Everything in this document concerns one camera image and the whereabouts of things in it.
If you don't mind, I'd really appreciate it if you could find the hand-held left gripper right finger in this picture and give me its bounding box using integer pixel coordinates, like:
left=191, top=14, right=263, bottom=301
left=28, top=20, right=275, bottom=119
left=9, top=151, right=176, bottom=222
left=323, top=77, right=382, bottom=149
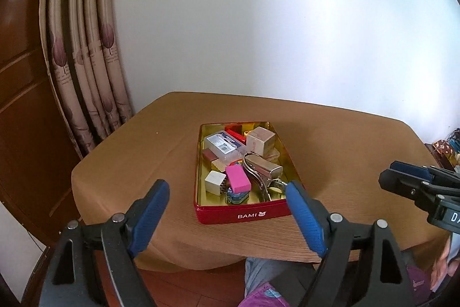
left=285, top=180, right=417, bottom=307

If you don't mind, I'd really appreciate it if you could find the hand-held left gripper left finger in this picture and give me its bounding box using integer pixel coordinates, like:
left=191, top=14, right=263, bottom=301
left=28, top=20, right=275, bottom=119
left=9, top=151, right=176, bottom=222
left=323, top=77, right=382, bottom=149
left=39, top=179, right=170, bottom=307

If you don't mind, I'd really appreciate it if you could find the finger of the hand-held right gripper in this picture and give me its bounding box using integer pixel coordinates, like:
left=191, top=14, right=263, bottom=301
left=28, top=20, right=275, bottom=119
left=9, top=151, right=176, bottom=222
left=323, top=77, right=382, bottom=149
left=379, top=168, right=426, bottom=201
left=390, top=160, right=432, bottom=182

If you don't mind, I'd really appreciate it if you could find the metal spring clip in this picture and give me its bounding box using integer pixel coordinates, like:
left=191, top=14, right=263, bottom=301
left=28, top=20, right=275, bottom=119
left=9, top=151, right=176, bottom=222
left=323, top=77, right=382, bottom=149
left=242, top=154, right=288, bottom=203

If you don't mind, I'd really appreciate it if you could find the red tin box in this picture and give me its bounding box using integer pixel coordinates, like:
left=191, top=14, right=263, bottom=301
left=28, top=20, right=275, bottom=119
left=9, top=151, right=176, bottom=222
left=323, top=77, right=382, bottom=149
left=194, top=121, right=302, bottom=225

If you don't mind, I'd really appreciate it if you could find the gold rectangular box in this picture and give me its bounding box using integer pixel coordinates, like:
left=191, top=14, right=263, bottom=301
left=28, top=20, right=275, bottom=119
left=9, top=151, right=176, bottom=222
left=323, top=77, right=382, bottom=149
left=244, top=153, right=284, bottom=182

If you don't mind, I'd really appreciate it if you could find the blue round small object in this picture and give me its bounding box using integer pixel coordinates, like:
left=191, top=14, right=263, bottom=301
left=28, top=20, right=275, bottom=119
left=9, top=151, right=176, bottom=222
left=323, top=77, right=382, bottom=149
left=225, top=190, right=250, bottom=205

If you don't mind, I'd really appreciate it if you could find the small white cube box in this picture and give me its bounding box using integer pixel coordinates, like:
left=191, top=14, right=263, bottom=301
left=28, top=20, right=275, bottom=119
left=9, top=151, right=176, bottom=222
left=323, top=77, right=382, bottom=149
left=205, top=170, right=228, bottom=194

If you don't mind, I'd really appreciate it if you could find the pink eraser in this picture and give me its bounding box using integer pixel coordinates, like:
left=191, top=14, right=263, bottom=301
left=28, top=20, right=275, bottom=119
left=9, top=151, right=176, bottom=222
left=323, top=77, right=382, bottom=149
left=225, top=165, right=251, bottom=193

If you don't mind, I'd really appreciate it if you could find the beige box with red top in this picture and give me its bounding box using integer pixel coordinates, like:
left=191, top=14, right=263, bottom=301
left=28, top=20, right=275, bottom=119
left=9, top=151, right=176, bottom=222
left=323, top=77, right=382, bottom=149
left=245, top=126, right=277, bottom=157

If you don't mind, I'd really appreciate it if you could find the brown and white block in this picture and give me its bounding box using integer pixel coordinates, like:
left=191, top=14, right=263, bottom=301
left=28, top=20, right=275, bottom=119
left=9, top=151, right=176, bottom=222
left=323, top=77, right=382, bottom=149
left=201, top=148, right=231, bottom=171

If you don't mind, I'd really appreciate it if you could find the clear labelled plastic box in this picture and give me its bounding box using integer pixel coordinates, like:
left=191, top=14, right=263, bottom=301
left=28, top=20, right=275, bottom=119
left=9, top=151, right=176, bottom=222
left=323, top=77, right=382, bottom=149
left=204, top=130, right=248, bottom=164

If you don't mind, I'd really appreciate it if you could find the red block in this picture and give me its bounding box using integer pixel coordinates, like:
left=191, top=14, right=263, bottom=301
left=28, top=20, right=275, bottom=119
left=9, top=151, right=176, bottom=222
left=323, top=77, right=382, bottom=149
left=225, top=127, right=248, bottom=146

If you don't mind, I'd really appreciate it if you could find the person's leg in jeans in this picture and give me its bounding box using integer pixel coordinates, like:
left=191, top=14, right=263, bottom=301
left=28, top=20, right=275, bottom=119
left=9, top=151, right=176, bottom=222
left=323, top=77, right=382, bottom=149
left=244, top=257, right=317, bottom=297

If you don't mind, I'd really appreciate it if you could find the purple garment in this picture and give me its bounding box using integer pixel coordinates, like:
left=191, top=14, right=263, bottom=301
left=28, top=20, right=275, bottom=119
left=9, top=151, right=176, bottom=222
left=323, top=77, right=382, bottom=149
left=248, top=264, right=437, bottom=307

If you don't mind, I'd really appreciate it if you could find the brown wooden door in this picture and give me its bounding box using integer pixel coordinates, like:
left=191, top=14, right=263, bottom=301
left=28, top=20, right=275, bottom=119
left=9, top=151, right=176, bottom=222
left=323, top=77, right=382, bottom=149
left=0, top=0, right=87, bottom=246

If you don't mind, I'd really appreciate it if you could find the beige patterned curtain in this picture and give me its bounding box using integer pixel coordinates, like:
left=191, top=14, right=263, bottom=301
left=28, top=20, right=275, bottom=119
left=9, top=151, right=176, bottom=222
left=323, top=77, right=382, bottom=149
left=39, top=0, right=134, bottom=159

